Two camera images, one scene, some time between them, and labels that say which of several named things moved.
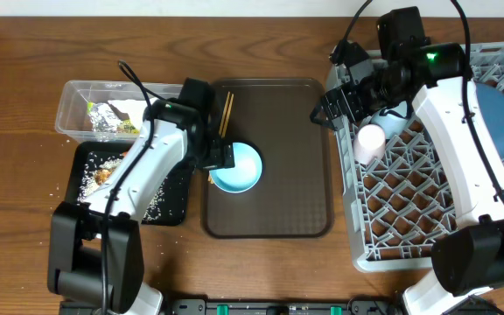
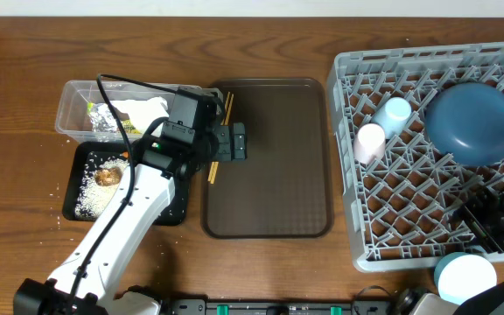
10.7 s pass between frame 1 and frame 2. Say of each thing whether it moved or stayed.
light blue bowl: moved
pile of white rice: stayed
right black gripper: moved
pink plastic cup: stayed
